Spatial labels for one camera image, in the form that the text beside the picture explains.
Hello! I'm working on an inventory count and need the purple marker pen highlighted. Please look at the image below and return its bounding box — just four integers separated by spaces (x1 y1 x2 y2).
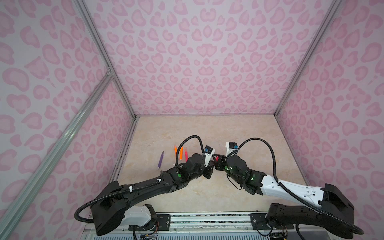
157 152 164 169

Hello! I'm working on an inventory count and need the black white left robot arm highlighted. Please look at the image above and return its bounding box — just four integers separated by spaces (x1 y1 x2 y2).
90 154 216 236

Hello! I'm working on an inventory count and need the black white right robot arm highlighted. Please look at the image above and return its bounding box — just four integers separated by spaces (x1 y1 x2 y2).
214 155 357 239

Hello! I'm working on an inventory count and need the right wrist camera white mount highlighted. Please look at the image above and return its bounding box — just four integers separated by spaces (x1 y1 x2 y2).
225 142 239 157

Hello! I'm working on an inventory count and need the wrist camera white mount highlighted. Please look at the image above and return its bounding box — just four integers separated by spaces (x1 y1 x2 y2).
204 146 216 167
225 142 239 157

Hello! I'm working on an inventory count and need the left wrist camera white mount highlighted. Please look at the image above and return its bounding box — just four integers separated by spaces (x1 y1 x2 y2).
204 146 216 167

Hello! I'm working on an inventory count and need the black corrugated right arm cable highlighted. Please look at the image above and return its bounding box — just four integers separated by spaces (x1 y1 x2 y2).
236 137 364 235

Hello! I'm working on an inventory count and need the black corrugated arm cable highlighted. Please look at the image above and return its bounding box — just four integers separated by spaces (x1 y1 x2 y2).
236 137 364 235
73 134 205 224

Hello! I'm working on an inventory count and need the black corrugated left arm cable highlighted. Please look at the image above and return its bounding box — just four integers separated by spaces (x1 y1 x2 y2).
73 134 205 224

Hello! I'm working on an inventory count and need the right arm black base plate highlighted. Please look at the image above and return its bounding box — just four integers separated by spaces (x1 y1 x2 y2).
249 213 295 231

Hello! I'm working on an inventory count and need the aluminium front rail frame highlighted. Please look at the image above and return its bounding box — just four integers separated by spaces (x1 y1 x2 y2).
81 212 338 240

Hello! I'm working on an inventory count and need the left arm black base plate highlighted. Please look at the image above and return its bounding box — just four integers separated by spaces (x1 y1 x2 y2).
135 214 171 232

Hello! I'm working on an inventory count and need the diagonal aluminium wall strut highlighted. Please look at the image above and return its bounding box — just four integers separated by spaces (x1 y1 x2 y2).
1 73 114 240

